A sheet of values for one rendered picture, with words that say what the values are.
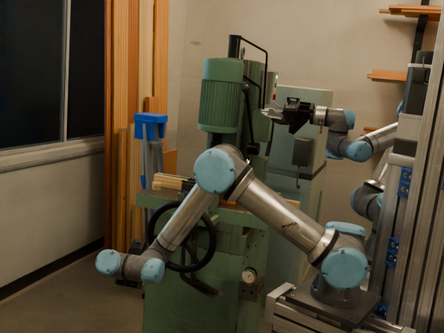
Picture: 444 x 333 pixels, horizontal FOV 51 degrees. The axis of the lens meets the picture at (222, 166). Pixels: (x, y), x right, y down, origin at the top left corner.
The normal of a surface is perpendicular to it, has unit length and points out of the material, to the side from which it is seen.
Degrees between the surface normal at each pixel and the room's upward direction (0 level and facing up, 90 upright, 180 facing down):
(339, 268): 94
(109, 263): 60
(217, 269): 90
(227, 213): 90
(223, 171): 86
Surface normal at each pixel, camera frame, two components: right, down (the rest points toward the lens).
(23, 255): 0.93, 0.16
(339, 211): -0.35, 0.15
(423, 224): -0.58, 0.11
